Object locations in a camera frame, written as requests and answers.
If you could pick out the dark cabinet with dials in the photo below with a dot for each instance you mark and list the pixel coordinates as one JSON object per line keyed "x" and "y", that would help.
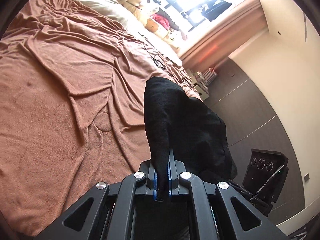
{"x": 264, "y": 179}

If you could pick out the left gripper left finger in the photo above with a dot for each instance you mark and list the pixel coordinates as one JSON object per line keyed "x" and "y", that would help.
{"x": 132, "y": 197}

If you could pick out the right brown curtain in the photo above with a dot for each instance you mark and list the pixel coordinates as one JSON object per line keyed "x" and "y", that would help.
{"x": 245, "y": 21}

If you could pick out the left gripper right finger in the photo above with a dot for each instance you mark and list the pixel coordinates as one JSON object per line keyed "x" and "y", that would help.
{"x": 190, "y": 189}

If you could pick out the brown bed blanket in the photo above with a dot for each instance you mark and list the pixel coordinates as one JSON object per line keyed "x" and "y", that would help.
{"x": 72, "y": 86}

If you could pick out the beige pillow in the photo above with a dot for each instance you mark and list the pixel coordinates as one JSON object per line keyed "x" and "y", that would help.
{"x": 113, "y": 10}

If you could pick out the black shorts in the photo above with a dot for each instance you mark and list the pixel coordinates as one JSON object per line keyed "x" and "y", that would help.
{"x": 184, "y": 126}

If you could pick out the red cloth on sill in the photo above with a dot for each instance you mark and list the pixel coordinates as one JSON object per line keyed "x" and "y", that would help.
{"x": 164, "y": 21}

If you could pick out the white nightstand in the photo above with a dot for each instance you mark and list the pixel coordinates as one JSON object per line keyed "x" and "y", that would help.
{"x": 203, "y": 80}

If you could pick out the window with black frame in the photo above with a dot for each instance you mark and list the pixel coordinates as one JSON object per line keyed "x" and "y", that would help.
{"x": 190, "y": 0}

